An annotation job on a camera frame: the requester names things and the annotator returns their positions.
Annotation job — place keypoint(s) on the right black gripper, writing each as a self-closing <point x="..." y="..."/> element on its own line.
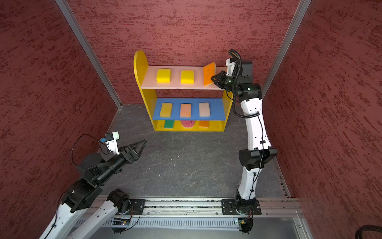
<point x="222" y="76"/>

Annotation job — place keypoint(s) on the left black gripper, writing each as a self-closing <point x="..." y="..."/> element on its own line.
<point x="131" y="159"/>

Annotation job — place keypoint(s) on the tan yellow sponge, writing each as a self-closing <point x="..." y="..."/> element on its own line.
<point x="208" y="72"/>

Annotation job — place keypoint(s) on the green yellow sponge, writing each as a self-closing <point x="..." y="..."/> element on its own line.
<point x="169" y="124"/>

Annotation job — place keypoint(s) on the pale pink sponge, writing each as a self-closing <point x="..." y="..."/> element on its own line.
<point x="204" y="110"/>

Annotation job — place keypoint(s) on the dark yellow sponge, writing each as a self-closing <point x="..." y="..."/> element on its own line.
<point x="166" y="110"/>

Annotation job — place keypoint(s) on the bright yellow sponge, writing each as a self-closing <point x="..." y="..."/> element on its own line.
<point x="163" y="76"/>
<point x="187" y="77"/>

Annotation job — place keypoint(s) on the orange sponge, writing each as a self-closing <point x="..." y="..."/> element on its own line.
<point x="204" y="124"/>

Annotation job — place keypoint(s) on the smiley face sponge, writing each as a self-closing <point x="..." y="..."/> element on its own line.
<point x="188" y="124"/>

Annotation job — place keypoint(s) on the salmon pink sponge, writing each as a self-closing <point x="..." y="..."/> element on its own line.
<point x="186" y="110"/>

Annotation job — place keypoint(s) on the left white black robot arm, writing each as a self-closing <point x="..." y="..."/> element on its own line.
<point x="95" y="172"/>

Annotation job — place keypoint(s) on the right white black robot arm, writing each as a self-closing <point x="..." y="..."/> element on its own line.
<point x="259" y="149"/>

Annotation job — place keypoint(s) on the yellow shelf pink blue boards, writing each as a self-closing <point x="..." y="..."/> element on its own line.
<point x="155" y="94"/>

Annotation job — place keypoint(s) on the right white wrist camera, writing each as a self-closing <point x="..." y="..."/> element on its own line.
<point x="232" y="67"/>

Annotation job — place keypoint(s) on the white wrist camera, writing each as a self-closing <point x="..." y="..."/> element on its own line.
<point x="110" y="140"/>
<point x="232" y="67"/>

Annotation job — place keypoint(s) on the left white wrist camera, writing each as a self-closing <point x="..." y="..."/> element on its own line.
<point x="110" y="140"/>

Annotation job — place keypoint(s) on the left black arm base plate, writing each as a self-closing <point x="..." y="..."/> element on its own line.
<point x="125" y="206"/>

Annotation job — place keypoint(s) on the left circuit board with wires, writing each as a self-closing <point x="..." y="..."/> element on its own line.
<point x="119" y="225"/>

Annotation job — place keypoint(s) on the circuit board with wires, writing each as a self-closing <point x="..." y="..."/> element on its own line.
<point x="119" y="225"/>
<point x="246" y="224"/>

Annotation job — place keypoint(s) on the right aluminium corner post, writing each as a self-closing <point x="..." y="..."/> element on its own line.
<point x="288" y="38"/>

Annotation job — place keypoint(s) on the aluminium corner post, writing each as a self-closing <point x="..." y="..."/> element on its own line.
<point x="82" y="39"/>
<point x="288" y="38"/>

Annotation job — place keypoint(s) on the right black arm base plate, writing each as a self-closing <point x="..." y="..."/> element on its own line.
<point x="241" y="207"/>

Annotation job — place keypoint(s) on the right circuit board with wires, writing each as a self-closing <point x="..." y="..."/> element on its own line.
<point x="246" y="224"/>

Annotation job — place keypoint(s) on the left aluminium corner post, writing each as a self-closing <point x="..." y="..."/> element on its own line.
<point x="82" y="39"/>

